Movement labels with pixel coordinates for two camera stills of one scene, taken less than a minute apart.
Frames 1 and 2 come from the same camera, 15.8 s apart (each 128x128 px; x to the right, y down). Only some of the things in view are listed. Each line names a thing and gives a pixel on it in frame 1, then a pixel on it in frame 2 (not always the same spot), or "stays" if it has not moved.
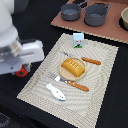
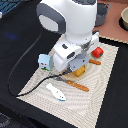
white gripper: x=14 y=56 -> x=69 y=55
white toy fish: x=58 y=94 stays
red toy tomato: x=22 y=72 -> x=97 y=52
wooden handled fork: x=69 y=82 stays
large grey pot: x=95 y=14 stays
